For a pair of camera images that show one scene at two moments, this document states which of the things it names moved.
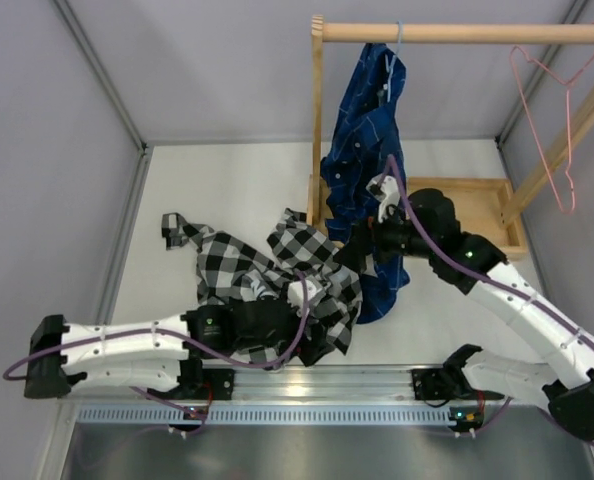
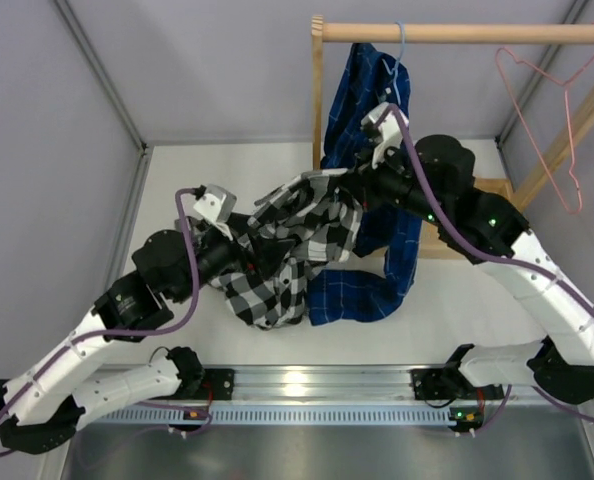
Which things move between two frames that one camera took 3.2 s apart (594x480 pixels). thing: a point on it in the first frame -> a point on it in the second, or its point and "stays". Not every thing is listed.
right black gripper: x=363 y=233 -> x=364 y=180
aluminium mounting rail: x=311 y=383 stays
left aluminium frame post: x=95 y=62 stays
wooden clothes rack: x=486 y=207 stays
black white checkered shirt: x=230 y=271 -> x=318 y=212
